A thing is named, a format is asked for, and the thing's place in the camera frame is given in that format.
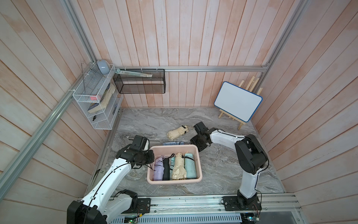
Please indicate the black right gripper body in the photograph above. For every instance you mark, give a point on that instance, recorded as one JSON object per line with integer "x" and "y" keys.
{"x": 197, "y": 142}

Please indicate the cream umbrella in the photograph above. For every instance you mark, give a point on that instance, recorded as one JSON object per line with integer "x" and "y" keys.
{"x": 179, "y": 171}
{"x": 176, "y": 133}

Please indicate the light blue umbrella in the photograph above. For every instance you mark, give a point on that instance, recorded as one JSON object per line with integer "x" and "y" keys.
{"x": 173, "y": 143}

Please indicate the mint green umbrella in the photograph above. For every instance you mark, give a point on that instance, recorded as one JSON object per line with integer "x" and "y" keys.
{"x": 190, "y": 166}

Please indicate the teal green umbrella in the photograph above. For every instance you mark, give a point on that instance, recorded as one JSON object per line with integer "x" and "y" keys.
{"x": 172, "y": 163}

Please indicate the lilac umbrella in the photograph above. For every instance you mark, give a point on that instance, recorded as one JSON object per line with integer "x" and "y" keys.
{"x": 158, "y": 171}

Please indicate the black umbrella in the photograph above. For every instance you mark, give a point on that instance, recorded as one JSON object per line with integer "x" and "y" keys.
{"x": 167, "y": 173}

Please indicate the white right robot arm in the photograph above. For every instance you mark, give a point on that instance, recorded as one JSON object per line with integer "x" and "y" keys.
{"x": 252, "y": 159}

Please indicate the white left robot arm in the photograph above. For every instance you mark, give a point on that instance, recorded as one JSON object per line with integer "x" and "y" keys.
{"x": 103, "y": 190}

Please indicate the green paper on basket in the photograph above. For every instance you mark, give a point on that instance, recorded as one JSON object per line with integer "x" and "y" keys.
{"x": 132, "y": 73}

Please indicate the grey round speaker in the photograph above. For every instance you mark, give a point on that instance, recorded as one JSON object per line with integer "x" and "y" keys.
{"x": 104, "y": 67}

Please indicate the white board with blue frame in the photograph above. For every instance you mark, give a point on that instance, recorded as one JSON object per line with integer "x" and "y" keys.
{"x": 237, "y": 101}

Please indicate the book in wire rack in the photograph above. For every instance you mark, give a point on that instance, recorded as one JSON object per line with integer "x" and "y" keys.
{"x": 95, "y": 107}

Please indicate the black wire mesh basket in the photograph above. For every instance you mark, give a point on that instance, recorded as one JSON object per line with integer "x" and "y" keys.
{"x": 141, "y": 85}

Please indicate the white wire shelf rack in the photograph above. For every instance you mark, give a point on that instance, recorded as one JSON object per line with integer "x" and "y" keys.
{"x": 93, "y": 83}

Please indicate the aluminium frame rail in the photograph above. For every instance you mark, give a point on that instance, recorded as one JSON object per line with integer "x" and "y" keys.
{"x": 199, "y": 68}

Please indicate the metal base rail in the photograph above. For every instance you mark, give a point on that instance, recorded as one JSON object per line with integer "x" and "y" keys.
{"x": 209, "y": 209}

